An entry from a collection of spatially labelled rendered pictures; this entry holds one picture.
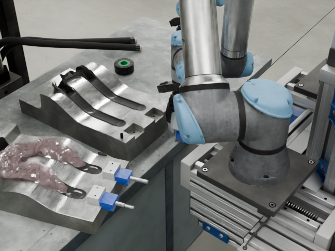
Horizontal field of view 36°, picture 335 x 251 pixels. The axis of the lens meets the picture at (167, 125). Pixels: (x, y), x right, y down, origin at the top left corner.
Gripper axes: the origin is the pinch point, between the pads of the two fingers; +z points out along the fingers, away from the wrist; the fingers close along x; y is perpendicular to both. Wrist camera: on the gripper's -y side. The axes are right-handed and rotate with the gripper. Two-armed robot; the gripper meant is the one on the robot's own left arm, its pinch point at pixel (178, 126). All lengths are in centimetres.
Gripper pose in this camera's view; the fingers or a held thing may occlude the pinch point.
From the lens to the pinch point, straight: 175.0
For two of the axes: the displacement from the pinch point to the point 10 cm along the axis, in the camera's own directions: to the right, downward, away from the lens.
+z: 0.1, 8.0, 6.1
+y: 6.6, 4.5, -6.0
